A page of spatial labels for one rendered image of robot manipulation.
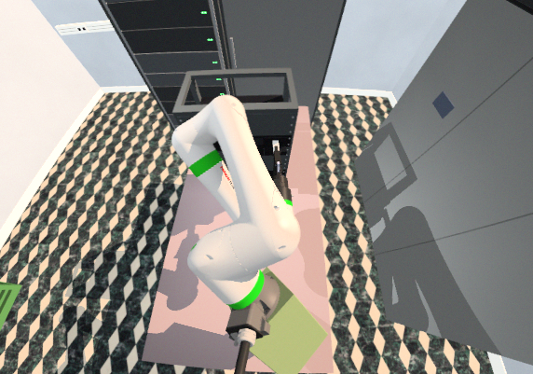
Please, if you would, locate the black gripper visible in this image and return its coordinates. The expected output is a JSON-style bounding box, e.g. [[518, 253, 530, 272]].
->
[[271, 141, 288, 187]]

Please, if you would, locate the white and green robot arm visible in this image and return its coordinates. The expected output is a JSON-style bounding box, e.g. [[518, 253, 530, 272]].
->
[[171, 95, 300, 374]]

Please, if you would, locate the dark grey server rack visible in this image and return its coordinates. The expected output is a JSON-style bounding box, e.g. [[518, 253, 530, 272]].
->
[[172, 68, 299, 177]]

